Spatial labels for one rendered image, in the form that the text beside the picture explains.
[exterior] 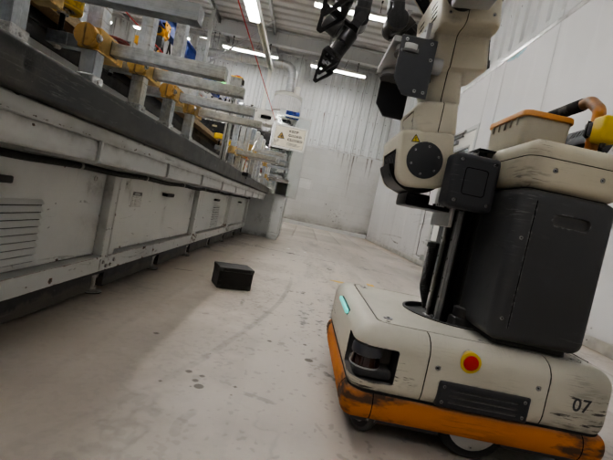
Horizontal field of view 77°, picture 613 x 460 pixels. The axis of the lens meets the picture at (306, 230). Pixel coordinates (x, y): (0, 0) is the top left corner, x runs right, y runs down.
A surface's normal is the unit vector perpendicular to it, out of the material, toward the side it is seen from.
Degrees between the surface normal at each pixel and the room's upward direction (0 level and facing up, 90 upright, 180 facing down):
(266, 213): 90
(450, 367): 90
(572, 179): 90
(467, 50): 90
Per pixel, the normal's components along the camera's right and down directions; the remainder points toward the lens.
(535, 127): 0.00, 0.09
